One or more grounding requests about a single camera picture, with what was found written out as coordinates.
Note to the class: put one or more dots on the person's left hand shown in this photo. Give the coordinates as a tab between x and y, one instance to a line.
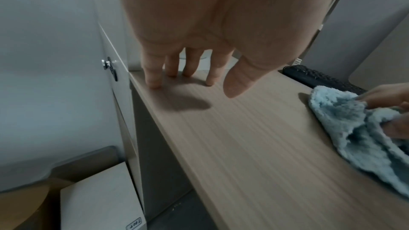
204	11

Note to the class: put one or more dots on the person's right hand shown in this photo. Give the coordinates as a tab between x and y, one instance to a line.
391	97

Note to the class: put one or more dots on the light blue fluffy cloth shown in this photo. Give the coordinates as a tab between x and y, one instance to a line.
348	123

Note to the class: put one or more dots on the black keyboard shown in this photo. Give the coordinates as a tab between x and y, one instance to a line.
319	77

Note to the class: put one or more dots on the grey partition panel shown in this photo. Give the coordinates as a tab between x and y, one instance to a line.
367	22

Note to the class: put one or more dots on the white cabinet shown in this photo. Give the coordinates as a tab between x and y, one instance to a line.
119	47

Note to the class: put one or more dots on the silver cabinet lock with key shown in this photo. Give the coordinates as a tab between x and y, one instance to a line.
110	68

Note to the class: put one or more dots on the white box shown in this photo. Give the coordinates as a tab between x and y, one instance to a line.
99	198

